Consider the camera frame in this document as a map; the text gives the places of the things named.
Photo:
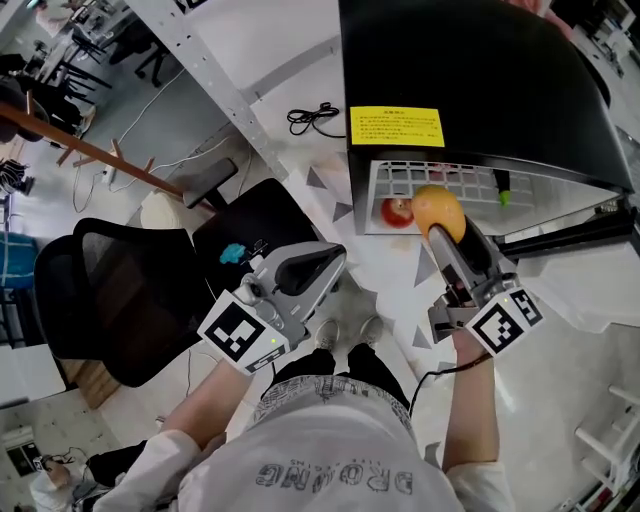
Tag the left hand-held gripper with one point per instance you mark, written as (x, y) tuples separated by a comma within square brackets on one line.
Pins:
[(235, 330)]

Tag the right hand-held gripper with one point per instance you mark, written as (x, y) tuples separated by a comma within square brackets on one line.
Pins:
[(500, 325)]

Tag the orange fruit food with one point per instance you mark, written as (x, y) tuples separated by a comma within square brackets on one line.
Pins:
[(437, 210)]

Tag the red apple food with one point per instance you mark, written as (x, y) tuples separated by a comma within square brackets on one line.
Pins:
[(396, 212)]

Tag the black mini fridge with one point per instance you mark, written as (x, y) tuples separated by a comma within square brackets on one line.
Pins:
[(465, 65)]

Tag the person's left forearm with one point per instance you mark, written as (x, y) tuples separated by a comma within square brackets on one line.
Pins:
[(210, 400)]

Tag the person's right forearm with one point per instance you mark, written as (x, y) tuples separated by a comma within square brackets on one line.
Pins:
[(470, 400)]

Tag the person's left shoe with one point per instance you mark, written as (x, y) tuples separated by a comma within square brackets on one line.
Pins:
[(327, 334)]

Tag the person's shoe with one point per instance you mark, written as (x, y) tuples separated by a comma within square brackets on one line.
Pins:
[(327, 334), (371, 330)]

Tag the person's right shoe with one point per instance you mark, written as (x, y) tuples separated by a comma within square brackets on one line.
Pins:
[(371, 330)]

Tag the blue crumpled item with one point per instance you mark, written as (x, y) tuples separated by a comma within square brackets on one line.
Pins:
[(231, 253)]

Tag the person's black trousers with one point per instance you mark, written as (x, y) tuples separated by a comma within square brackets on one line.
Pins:
[(350, 367)]

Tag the white round cushion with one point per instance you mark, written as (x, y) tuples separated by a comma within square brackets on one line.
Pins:
[(160, 212)]

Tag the black mesh office chair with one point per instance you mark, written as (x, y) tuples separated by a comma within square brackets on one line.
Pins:
[(140, 300)]

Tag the person's white printed shirt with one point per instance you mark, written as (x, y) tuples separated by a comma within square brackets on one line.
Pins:
[(310, 450)]

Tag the white power strip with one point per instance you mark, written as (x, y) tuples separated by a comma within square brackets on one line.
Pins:
[(110, 176)]

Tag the white metal rack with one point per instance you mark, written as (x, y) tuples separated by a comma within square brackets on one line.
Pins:
[(610, 440)]

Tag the wooden coat rack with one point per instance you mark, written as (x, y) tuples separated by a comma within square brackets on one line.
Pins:
[(100, 152)]

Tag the wooden board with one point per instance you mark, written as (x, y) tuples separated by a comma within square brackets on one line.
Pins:
[(92, 385)]

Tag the black swivel chair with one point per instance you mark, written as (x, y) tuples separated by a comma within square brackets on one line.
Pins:
[(145, 55)]

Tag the blue storage bin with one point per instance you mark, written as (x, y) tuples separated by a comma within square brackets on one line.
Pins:
[(17, 260)]

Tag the white perforated metal post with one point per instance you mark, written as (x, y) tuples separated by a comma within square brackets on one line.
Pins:
[(210, 65)]

